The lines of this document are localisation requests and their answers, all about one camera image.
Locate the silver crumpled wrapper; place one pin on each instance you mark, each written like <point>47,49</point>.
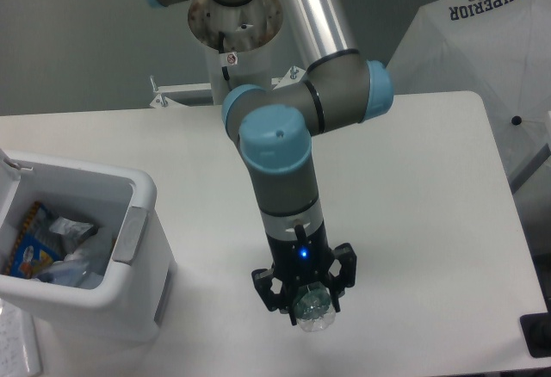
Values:
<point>72,233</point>

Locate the crushed clear blue bottle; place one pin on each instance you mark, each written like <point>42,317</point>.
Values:
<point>85,267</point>

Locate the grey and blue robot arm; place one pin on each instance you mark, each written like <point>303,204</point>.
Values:
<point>284,71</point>

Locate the blue snack bag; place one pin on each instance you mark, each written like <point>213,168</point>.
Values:
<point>36,247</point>

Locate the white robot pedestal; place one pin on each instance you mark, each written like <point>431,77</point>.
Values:
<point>238,43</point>

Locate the black device at table edge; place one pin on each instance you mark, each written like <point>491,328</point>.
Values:
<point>536,331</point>

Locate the white trash can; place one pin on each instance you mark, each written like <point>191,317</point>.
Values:
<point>128,304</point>

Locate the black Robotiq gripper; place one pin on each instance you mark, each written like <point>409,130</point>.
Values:
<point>302,261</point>

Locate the clear bottle with green label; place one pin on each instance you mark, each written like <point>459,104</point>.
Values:
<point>313,308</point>

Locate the white Superior umbrella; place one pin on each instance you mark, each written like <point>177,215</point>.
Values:
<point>498,49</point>

